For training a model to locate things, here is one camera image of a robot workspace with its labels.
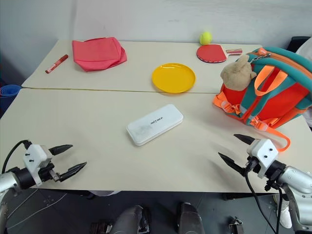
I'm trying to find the red table tennis paddle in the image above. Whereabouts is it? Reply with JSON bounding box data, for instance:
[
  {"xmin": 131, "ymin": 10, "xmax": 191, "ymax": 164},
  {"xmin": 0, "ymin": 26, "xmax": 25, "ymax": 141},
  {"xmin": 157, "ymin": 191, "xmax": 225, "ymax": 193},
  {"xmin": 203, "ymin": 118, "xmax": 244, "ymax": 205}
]
[{"xmin": 196, "ymin": 44, "xmax": 243, "ymax": 64}]

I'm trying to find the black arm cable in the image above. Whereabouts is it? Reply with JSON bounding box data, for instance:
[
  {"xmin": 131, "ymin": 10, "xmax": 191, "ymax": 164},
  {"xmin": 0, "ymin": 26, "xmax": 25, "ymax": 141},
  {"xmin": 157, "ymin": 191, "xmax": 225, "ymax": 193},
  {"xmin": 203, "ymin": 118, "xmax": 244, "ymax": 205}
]
[
  {"xmin": 244, "ymin": 157, "xmax": 285, "ymax": 234},
  {"xmin": 1, "ymin": 139, "xmax": 32, "ymax": 174}
]

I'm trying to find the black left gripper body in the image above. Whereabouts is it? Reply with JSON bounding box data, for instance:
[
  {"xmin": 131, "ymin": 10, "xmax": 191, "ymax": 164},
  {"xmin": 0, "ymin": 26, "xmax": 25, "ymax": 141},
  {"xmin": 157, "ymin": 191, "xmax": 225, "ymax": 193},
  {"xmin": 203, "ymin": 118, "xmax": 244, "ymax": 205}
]
[{"xmin": 38, "ymin": 161, "xmax": 61, "ymax": 183}]

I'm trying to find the white pencil case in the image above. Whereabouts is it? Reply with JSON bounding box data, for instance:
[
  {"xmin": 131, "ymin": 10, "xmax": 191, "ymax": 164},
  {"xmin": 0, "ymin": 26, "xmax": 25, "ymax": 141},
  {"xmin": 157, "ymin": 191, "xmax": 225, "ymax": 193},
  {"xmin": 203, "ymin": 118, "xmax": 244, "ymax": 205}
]
[{"xmin": 126, "ymin": 103, "xmax": 184, "ymax": 147}]

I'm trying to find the white shoe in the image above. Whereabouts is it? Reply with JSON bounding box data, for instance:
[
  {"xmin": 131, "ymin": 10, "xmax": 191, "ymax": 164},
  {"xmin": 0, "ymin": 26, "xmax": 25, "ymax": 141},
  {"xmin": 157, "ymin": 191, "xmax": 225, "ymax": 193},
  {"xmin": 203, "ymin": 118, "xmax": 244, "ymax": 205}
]
[{"xmin": 273, "ymin": 194, "xmax": 293, "ymax": 229}]

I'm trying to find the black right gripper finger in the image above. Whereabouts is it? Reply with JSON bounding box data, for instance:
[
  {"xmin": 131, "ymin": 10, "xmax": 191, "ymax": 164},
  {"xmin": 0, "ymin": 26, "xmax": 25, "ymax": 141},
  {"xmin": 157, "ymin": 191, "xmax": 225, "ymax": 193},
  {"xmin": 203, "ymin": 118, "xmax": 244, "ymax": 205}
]
[
  {"xmin": 217, "ymin": 152, "xmax": 246, "ymax": 176},
  {"xmin": 234, "ymin": 134, "xmax": 255, "ymax": 145}
]

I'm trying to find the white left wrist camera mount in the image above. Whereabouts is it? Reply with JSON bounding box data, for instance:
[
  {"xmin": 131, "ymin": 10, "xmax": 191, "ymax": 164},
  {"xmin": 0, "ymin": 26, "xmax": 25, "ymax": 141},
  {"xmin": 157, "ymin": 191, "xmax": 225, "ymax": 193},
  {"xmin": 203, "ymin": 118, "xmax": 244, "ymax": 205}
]
[{"xmin": 23, "ymin": 144, "xmax": 53, "ymax": 187}]

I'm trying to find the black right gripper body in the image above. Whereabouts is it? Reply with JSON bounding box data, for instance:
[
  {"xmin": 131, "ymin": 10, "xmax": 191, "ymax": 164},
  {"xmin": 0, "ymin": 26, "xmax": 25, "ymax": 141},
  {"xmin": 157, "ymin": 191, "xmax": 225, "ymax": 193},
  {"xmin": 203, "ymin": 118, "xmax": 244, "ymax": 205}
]
[{"xmin": 243, "ymin": 156, "xmax": 260, "ymax": 175}]

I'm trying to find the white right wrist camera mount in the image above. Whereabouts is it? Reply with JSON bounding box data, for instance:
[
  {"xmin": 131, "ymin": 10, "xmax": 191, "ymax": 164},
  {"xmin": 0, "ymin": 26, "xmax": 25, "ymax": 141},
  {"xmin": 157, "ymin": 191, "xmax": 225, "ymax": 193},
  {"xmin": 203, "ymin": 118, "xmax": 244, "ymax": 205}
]
[{"xmin": 246, "ymin": 138, "xmax": 279, "ymax": 179}]

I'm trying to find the beige plush toy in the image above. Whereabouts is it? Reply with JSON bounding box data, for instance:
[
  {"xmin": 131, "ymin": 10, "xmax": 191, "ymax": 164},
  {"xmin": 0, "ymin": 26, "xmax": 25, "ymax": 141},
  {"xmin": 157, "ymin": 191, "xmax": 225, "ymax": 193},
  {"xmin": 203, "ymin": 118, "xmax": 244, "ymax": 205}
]
[{"xmin": 220, "ymin": 54, "xmax": 257, "ymax": 92}]

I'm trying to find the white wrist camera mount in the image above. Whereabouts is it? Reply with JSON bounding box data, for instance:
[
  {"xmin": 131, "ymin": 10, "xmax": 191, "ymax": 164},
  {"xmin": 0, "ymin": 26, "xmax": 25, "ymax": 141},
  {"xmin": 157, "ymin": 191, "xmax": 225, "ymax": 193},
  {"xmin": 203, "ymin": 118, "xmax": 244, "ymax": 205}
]
[
  {"xmin": 246, "ymin": 138, "xmax": 279, "ymax": 179},
  {"xmin": 23, "ymin": 144, "xmax": 53, "ymax": 187}
]

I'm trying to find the pink folded cloth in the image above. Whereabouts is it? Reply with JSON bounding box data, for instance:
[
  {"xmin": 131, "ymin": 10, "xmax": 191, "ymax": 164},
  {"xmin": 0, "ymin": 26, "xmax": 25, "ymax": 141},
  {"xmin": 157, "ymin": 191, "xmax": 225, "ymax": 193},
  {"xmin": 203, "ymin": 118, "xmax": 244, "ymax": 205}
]
[{"xmin": 71, "ymin": 37, "xmax": 128, "ymax": 73}]

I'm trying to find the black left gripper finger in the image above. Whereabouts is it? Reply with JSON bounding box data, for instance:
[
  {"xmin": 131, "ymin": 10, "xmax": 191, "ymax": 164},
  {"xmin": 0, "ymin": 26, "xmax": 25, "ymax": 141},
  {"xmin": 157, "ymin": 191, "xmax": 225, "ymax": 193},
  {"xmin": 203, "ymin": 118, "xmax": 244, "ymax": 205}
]
[
  {"xmin": 59, "ymin": 161, "xmax": 88, "ymax": 182},
  {"xmin": 48, "ymin": 144, "xmax": 74, "ymax": 156}
]

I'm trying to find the blue bucket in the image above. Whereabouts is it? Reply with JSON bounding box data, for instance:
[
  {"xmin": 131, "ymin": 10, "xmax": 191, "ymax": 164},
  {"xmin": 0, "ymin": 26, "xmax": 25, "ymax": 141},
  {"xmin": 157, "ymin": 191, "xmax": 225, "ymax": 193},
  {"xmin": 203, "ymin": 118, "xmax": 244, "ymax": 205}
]
[{"xmin": 0, "ymin": 84, "xmax": 23, "ymax": 98}]

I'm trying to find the yellow plastic plate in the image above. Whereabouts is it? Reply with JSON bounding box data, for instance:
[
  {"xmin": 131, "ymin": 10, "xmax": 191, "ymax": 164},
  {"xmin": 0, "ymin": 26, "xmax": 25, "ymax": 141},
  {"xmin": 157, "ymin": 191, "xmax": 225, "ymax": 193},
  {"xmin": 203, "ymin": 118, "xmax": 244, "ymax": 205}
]
[{"xmin": 151, "ymin": 62, "xmax": 196, "ymax": 94}]

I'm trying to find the yellow tennis ball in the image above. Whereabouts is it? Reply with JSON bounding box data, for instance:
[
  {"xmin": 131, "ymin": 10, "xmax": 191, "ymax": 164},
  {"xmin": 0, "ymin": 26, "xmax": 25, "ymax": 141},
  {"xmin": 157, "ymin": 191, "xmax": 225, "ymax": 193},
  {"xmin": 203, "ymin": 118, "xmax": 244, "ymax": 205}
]
[{"xmin": 199, "ymin": 31, "xmax": 213, "ymax": 45}]

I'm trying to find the dark rounded shape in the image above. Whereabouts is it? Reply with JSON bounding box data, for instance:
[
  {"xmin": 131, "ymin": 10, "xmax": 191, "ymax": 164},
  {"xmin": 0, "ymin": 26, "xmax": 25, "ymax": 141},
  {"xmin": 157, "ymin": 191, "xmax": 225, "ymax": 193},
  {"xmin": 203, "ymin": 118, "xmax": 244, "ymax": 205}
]
[
  {"xmin": 114, "ymin": 205, "xmax": 150, "ymax": 234},
  {"xmin": 178, "ymin": 202, "xmax": 206, "ymax": 234}
]

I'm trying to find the orange and teal backpack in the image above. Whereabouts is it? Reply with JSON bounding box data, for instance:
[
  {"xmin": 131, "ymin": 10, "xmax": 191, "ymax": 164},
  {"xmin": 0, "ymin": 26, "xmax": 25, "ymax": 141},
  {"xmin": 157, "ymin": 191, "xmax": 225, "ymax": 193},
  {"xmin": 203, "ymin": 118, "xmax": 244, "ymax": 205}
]
[{"xmin": 212, "ymin": 46, "xmax": 312, "ymax": 153}]

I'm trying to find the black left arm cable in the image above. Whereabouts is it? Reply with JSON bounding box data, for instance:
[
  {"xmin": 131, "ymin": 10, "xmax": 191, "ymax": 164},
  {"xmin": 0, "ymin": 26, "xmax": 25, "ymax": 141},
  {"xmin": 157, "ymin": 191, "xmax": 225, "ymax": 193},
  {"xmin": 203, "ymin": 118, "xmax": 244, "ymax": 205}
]
[{"xmin": 1, "ymin": 139, "xmax": 32, "ymax": 174}]

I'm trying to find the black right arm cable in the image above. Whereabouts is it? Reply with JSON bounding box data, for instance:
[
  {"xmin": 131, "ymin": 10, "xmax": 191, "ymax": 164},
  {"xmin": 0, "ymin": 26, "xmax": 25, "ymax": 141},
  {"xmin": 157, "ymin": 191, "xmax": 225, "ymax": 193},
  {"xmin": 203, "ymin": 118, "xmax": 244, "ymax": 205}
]
[{"xmin": 244, "ymin": 157, "xmax": 285, "ymax": 234}]

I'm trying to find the red marker pen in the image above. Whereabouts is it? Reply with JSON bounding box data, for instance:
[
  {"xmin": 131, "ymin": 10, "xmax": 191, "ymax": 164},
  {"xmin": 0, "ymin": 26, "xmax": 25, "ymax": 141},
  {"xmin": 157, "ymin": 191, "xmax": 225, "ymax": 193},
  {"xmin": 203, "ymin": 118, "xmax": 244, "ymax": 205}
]
[{"xmin": 45, "ymin": 54, "xmax": 69, "ymax": 74}]

